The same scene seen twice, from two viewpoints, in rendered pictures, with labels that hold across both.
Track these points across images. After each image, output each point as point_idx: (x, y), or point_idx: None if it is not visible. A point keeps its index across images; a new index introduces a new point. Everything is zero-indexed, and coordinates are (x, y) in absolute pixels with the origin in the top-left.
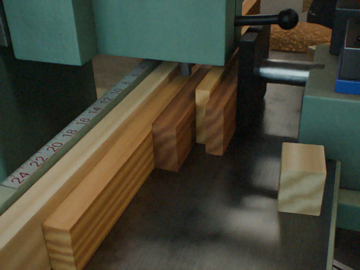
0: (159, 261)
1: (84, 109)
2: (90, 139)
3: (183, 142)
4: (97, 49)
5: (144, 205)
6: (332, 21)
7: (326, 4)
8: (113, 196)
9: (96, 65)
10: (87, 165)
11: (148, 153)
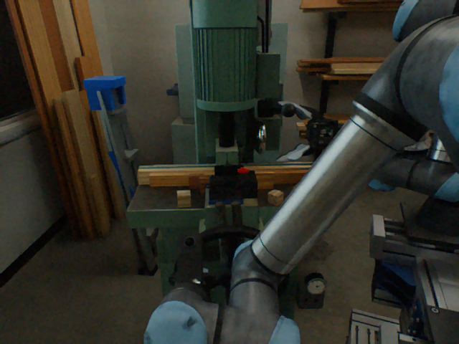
0: (156, 193)
1: None
2: (176, 168)
3: (193, 183)
4: (215, 155)
5: (173, 188)
6: (419, 214)
7: (424, 203)
8: (166, 180)
9: None
10: (167, 171)
11: (186, 180)
